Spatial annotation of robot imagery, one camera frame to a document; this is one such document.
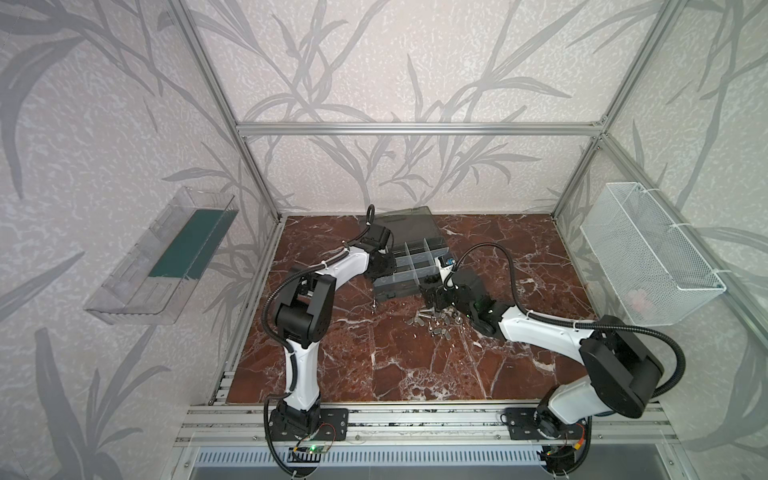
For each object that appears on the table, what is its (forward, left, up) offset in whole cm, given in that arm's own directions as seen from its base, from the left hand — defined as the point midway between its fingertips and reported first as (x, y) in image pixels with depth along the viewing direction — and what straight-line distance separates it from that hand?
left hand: (396, 260), depth 99 cm
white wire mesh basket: (-22, -56, +29) cm, 67 cm away
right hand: (-9, -12, +7) cm, 17 cm away
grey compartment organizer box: (+9, -8, -2) cm, 12 cm away
